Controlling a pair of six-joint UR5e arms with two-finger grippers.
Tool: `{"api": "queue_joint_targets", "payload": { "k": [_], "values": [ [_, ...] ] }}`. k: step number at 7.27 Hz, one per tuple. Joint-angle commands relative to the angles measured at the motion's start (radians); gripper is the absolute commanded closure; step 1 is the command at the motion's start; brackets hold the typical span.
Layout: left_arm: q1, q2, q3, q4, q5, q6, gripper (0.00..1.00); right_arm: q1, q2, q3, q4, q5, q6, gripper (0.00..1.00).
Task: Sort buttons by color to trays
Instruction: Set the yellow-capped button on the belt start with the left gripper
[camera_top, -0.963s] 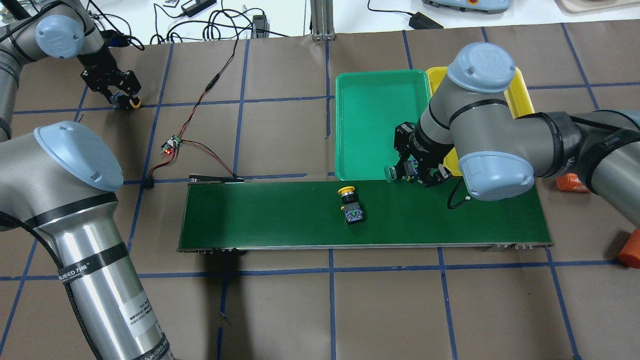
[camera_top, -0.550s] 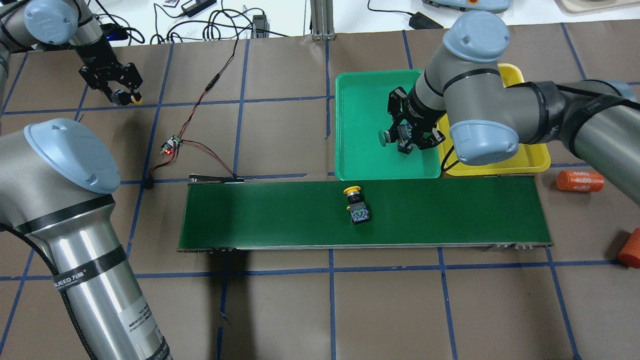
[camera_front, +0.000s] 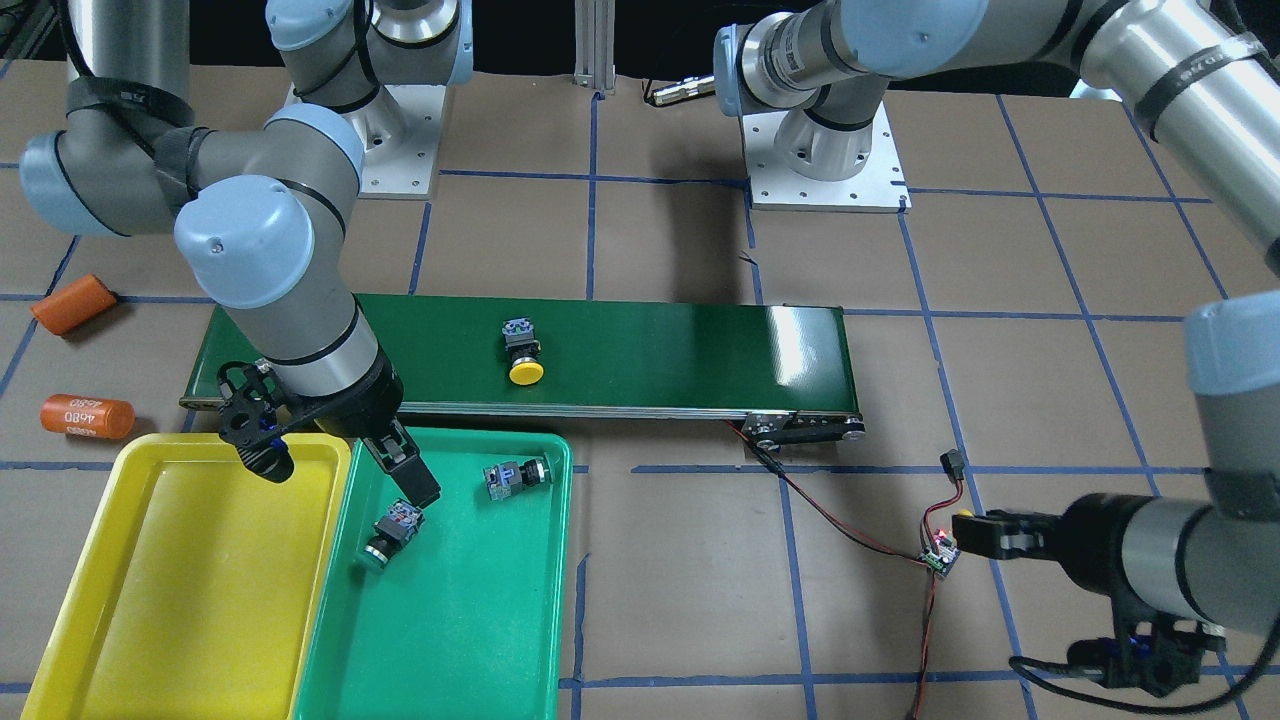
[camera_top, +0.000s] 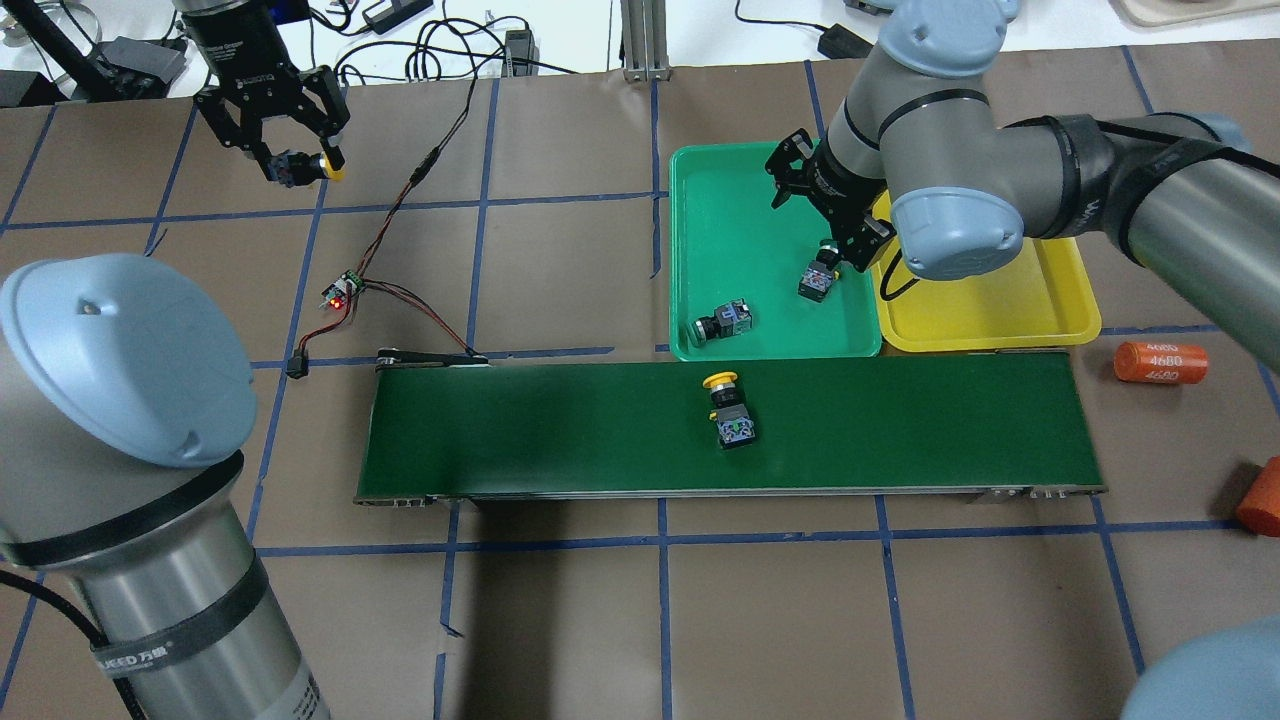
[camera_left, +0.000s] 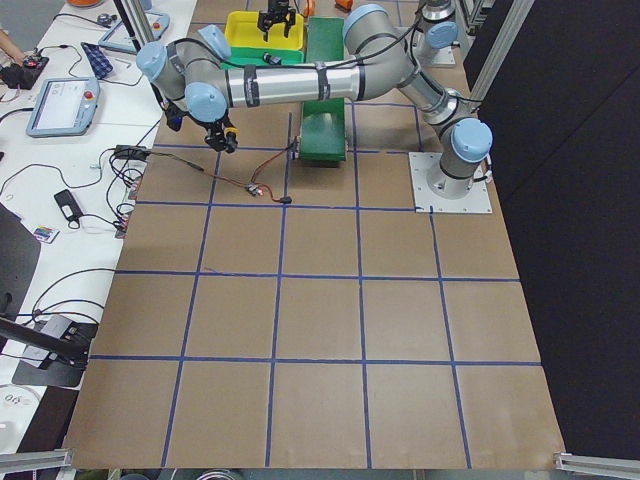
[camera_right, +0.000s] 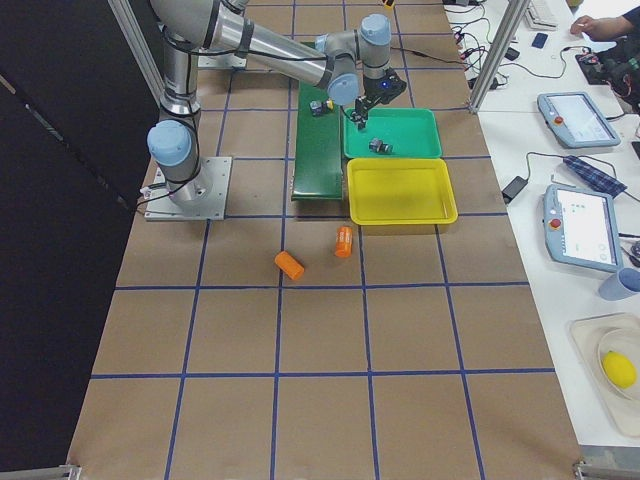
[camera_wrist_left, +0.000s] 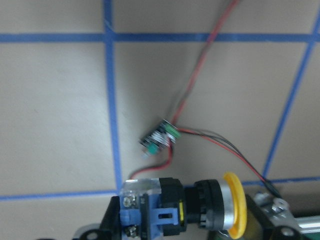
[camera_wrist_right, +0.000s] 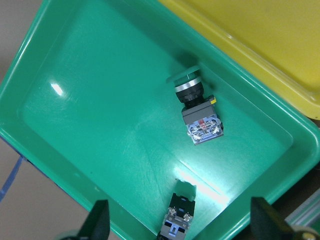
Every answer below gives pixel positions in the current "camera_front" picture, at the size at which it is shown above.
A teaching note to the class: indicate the yellow push button switch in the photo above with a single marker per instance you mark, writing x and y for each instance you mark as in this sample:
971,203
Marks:
523,350

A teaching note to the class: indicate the green conveyor belt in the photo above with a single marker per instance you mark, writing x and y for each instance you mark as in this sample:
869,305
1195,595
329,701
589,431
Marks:
787,365

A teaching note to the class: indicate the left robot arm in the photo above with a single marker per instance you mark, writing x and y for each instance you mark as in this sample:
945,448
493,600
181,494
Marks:
1092,189

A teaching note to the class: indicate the plain orange cylinder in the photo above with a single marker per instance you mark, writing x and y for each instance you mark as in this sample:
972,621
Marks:
74,305

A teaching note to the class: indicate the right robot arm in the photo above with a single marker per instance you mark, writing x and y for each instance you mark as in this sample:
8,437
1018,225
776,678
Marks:
260,216

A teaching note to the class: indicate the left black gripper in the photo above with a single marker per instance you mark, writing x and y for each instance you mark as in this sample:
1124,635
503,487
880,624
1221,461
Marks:
1095,531

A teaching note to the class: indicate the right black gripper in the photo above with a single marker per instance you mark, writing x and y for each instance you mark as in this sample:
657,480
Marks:
368,402

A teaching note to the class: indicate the aluminium frame post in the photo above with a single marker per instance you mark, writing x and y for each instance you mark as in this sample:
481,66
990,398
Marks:
595,29

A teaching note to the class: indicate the small motor controller board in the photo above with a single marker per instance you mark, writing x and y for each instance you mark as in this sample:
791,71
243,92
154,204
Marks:
941,553

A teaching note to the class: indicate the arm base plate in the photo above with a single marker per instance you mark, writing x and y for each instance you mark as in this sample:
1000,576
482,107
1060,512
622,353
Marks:
401,127
794,164

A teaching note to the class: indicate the yellow plastic tray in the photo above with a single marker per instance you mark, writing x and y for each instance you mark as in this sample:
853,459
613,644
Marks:
197,588

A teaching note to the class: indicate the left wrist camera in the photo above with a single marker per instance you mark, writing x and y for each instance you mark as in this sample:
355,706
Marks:
1146,651

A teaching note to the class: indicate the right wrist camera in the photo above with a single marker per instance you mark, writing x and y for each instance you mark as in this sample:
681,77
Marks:
251,398

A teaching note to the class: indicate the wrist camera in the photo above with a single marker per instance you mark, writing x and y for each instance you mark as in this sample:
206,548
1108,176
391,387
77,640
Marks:
1146,651
251,398

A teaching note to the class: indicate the green push button switch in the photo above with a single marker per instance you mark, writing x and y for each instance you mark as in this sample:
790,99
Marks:
510,478
391,533

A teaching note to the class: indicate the orange cylinder with 4680 print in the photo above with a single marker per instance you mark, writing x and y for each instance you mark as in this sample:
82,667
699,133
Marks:
91,417

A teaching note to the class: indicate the black inline connector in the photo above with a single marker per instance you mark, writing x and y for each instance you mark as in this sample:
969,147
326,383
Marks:
954,464

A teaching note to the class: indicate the green plastic tray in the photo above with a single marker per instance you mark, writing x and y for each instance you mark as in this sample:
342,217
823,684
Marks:
466,622

